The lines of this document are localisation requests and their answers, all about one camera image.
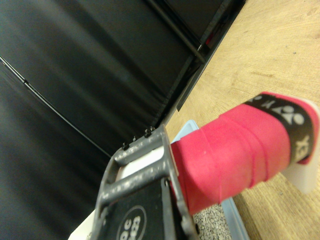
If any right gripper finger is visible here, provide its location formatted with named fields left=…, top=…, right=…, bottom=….
left=90, top=124, right=200, bottom=240

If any black curtain stand foot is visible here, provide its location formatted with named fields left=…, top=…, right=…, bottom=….
left=175, top=56, right=211, bottom=112

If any black curtain stand pole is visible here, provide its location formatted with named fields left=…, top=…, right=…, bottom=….
left=146, top=0, right=207, bottom=64

